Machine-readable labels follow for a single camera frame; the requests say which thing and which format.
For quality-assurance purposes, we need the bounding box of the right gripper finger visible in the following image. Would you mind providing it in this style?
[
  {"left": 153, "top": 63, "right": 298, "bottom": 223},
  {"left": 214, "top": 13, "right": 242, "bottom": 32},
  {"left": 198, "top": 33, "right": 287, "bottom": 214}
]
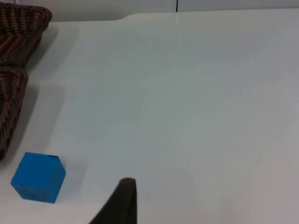
[{"left": 88, "top": 177, "right": 137, "bottom": 224}]

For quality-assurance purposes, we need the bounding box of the blue cube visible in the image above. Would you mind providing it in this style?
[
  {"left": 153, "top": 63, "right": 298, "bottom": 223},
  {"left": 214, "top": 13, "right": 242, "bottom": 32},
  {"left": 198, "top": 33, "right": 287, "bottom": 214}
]
[{"left": 10, "top": 152, "right": 67, "bottom": 203}]

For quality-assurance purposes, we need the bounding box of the dark brown wicker basket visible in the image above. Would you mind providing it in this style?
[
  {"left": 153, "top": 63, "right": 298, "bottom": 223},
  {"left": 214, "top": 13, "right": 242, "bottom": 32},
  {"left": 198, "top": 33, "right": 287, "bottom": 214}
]
[
  {"left": 0, "top": 66, "right": 29, "bottom": 161},
  {"left": 0, "top": 3, "right": 53, "bottom": 68}
]

